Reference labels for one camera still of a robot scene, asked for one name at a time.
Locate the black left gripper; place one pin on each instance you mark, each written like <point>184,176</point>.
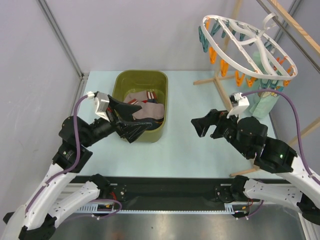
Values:
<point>130,130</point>

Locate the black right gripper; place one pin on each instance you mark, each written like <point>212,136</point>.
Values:
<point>218,125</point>

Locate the grey beige sock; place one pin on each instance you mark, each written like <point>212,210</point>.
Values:
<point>141,96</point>
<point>150,110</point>

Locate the white round clip hanger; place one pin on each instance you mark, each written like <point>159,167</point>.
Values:
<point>246,48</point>

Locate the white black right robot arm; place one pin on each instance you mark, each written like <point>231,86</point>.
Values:
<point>249,137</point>

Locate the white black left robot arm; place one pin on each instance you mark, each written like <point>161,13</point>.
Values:
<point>96,115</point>

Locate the wooden hanger stand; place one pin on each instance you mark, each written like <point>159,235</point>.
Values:
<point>225,72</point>

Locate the olive green plastic basket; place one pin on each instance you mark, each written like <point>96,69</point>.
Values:
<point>132,81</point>

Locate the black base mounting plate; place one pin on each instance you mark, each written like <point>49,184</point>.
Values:
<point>160,189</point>

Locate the mint green cloth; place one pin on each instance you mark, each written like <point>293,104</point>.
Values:
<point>263,102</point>

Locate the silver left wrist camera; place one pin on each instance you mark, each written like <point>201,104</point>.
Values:
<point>101,103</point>

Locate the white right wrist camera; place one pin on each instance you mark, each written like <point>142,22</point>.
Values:
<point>239,104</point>

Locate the aluminium frame post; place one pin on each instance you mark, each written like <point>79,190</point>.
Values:
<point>48,14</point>

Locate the white slotted cable duct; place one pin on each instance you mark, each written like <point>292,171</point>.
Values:
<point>167,207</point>

